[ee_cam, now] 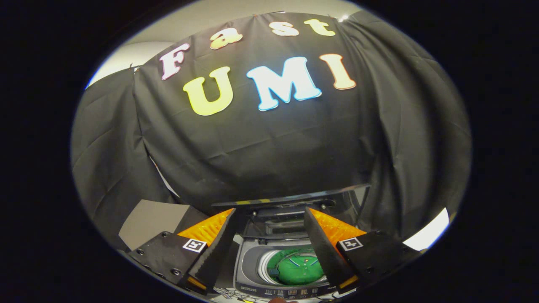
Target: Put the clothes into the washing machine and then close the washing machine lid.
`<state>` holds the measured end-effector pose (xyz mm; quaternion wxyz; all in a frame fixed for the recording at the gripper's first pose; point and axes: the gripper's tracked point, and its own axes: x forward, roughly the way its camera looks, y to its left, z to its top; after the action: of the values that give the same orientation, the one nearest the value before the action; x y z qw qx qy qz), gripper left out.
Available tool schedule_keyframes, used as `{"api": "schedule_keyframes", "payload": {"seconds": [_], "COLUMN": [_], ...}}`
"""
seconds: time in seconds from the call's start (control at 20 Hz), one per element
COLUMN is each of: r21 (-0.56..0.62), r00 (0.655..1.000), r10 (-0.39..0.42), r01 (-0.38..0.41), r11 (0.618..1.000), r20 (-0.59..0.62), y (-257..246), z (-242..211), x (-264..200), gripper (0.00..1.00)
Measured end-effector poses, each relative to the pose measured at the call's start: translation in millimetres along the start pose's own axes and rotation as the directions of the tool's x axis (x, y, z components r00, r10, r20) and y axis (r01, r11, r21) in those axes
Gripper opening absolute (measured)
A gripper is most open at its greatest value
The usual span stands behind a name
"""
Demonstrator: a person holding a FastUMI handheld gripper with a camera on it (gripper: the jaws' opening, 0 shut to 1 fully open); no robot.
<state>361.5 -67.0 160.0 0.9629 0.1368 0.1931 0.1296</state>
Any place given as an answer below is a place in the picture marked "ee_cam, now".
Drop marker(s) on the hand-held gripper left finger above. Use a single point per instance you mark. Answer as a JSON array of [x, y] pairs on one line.
[[214, 252]]

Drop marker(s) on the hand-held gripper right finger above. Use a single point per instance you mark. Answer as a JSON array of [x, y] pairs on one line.
[[324, 252]]

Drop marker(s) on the green polo shirt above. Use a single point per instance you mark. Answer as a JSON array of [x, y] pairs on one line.
[[299, 269]]

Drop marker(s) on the dark grey cabinet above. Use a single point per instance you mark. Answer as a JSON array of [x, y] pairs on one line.
[[151, 219]]

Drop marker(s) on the white flat board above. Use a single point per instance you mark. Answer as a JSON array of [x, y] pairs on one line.
[[429, 233]]

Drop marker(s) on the black backdrop cloth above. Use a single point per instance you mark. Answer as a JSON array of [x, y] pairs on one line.
[[261, 147]]

